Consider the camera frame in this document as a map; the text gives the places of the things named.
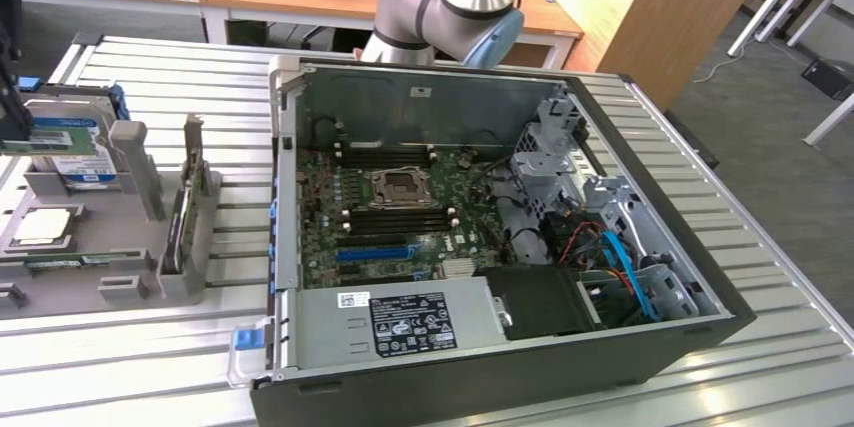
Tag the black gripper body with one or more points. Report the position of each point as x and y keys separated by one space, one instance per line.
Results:
x=7 y=22

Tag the green RAM stick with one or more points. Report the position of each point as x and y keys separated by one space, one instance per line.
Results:
x=80 y=260
x=63 y=142

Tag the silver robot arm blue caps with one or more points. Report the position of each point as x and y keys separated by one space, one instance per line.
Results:
x=436 y=2

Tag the black RAM slot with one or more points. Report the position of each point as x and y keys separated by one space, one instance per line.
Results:
x=388 y=163
x=400 y=218
x=399 y=211
x=402 y=224
x=386 y=152
x=383 y=146
x=403 y=230
x=387 y=157

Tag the blue plastic clip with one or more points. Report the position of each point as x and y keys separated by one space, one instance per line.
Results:
x=28 y=85

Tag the hard disk blue white label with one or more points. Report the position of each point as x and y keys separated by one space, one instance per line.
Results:
x=76 y=159

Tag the CPU chip silver lid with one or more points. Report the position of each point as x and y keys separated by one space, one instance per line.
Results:
x=42 y=226

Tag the grey parts rack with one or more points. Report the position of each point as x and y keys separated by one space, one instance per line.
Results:
x=127 y=247

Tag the graphics card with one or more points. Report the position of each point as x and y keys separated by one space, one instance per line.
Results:
x=186 y=207

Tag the clear case latch blue tab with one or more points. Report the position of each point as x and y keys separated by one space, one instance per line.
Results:
x=246 y=342

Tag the black expansion slot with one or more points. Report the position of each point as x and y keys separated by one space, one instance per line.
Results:
x=370 y=240

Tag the CPU socket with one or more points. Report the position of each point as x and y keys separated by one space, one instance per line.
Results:
x=400 y=188

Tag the blue expansion slot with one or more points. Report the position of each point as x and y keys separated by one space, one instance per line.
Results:
x=374 y=253

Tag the grey power supply unit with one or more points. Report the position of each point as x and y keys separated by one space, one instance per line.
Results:
x=334 y=327

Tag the green motherboard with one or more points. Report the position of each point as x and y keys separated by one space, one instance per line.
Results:
x=461 y=227

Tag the silver chipset heat sink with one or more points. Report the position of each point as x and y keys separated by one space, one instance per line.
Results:
x=456 y=268

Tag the metal disk bay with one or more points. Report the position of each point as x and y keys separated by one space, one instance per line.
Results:
x=641 y=227
x=550 y=142

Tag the black open PC case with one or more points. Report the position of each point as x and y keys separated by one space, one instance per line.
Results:
x=507 y=377

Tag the wooden cabinet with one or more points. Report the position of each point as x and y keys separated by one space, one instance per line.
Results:
x=641 y=7

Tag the white table leg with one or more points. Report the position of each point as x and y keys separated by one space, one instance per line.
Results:
x=830 y=119

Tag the black box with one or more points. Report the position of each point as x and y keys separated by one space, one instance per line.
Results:
x=830 y=78

